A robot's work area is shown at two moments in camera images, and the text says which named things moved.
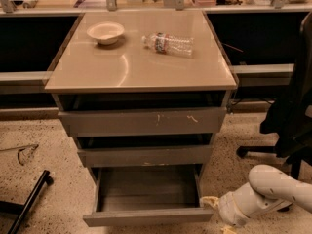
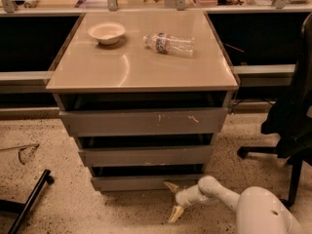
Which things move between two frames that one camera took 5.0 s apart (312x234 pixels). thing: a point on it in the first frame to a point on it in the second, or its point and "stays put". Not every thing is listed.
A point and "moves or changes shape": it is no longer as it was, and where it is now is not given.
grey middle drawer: x=149 y=150 stays put
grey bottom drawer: x=133 y=195 moves or changes shape
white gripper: x=228 y=208 to x=182 y=199
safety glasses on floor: x=24 y=152 stays put
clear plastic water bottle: x=166 y=43 stays put
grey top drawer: x=142 y=113 stays put
